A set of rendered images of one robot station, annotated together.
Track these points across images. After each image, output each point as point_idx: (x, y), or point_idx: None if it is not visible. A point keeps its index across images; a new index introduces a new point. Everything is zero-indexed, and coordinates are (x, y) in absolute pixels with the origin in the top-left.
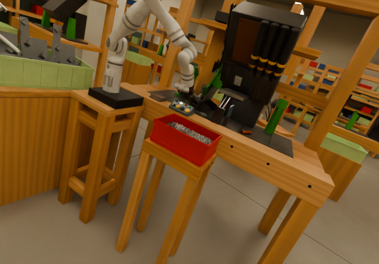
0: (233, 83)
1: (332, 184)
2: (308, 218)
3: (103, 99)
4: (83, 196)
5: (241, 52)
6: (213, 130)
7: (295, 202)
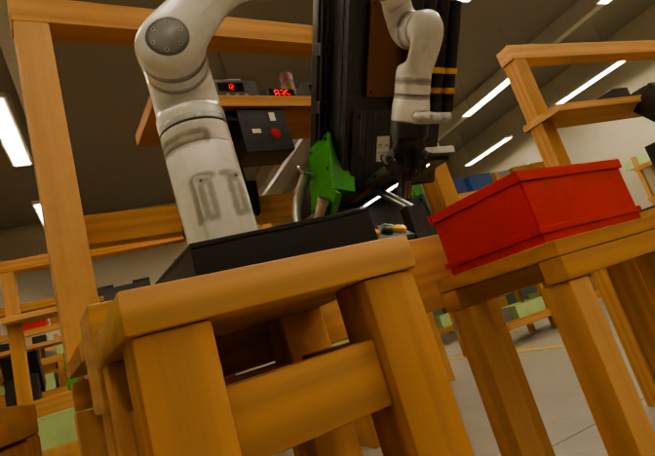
0: (375, 161)
1: None
2: None
3: (305, 242)
4: None
5: (382, 74)
6: None
7: (618, 275)
